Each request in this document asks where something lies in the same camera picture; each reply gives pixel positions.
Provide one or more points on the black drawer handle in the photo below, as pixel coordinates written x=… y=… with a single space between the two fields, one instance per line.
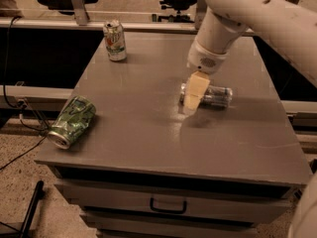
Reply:
x=168 y=207

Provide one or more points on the metal railing frame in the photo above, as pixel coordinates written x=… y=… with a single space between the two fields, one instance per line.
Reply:
x=99 y=20

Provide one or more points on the black stand leg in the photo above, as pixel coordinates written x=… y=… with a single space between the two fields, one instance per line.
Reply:
x=23 y=229

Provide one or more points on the crushed green can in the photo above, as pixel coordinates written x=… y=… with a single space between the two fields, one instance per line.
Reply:
x=72 y=122

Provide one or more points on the silver redbull can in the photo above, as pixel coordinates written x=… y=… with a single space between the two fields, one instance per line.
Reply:
x=214 y=96

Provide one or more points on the grey drawer cabinet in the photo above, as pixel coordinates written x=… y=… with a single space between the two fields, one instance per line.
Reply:
x=236 y=167

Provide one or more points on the white green soda can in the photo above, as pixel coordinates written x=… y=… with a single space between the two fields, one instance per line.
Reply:
x=115 y=40

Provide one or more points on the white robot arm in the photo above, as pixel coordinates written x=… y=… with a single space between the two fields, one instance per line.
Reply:
x=289 y=29

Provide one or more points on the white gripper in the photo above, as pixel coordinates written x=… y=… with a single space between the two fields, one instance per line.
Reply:
x=205 y=59

